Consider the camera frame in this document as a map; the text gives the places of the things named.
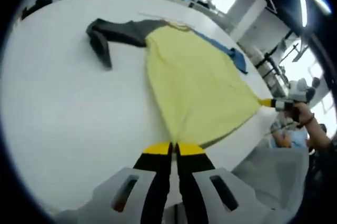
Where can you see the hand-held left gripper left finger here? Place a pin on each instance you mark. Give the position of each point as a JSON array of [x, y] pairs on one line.
[[155, 182]]

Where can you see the thin white template strip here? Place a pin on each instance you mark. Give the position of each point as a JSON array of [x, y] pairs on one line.
[[168, 20]]

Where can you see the yellow grey blue garment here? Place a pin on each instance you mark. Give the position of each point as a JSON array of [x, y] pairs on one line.
[[197, 84]]

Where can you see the white square pillar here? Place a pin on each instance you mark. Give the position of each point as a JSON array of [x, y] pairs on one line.
[[251, 16]]

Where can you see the black metal stand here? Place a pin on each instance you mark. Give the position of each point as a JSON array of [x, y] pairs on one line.
[[273, 62]]

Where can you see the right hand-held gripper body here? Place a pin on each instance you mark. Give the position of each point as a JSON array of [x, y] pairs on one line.
[[301, 91]]

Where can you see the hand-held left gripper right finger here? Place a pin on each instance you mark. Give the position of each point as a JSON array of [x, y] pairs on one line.
[[189, 182]]

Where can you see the black monitor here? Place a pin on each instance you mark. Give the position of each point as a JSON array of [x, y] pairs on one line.
[[37, 7]]

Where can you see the person's right hand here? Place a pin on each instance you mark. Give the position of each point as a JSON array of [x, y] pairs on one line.
[[302, 113]]

